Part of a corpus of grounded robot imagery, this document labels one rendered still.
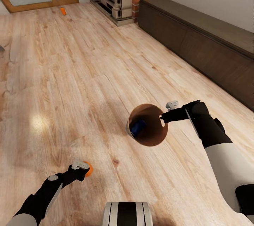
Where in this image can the can of soda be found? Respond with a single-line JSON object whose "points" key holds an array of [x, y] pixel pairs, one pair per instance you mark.
{"points": [[63, 10], [137, 128], [90, 170]]}

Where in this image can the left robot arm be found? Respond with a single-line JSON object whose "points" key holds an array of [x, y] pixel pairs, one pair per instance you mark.
{"points": [[37, 206]]}

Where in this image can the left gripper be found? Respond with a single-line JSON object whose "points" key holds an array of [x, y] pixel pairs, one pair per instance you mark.
{"points": [[78, 174]]}

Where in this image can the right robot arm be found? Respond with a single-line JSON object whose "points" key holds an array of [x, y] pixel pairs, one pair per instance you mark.
{"points": [[234, 175]]}

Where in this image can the trash can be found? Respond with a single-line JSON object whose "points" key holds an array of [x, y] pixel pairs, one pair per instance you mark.
{"points": [[154, 133]]}

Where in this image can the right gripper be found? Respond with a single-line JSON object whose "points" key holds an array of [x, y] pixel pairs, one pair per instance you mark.
{"points": [[170, 116]]}

